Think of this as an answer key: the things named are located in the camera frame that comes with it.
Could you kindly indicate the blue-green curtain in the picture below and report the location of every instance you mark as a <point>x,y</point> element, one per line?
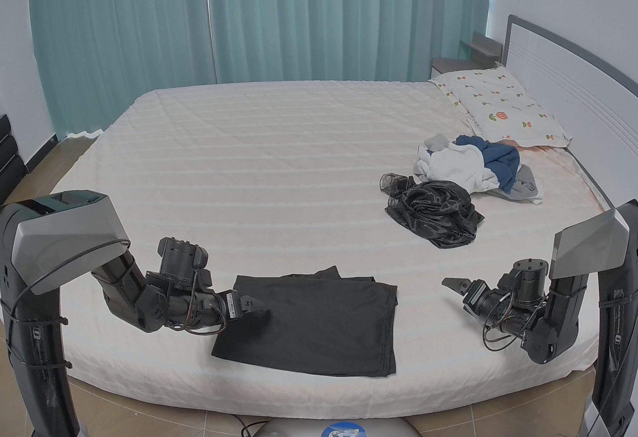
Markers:
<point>349,1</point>
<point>124,26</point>

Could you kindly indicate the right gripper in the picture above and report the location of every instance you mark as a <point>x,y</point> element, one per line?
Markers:
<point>481,300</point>

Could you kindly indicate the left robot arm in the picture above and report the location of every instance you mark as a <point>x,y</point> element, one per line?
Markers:
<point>65,235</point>

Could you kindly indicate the bed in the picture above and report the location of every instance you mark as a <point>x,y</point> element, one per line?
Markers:
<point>274,166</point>

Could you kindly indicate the grey bedside table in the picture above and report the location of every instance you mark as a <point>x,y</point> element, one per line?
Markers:
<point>481,48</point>

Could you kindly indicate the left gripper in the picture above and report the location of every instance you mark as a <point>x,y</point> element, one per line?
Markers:
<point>234,308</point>

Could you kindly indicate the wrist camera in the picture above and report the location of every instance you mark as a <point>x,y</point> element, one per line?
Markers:
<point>506,283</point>
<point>200,258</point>

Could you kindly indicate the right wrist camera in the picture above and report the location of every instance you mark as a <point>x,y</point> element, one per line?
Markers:
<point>506,283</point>

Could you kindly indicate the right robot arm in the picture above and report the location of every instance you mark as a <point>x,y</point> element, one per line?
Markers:
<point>573,245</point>

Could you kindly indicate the black shirt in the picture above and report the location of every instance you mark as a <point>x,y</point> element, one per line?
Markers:
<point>319,325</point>

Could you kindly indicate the black satin garment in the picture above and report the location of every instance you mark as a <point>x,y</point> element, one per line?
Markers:
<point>433,210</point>

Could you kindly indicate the pile of clothes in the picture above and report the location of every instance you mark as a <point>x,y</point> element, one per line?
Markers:
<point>456,166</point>

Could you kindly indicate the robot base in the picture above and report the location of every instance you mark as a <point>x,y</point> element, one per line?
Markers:
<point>339,429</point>

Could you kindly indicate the dark blue garment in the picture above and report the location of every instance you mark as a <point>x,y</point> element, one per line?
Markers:
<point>501,161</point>

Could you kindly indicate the white printed pillow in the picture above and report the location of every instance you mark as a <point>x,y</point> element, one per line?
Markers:
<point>498,103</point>

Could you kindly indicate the black chest of drawers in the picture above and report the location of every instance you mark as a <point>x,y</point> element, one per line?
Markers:
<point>10,161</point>

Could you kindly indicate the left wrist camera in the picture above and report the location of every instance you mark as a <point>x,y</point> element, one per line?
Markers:
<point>200,258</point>

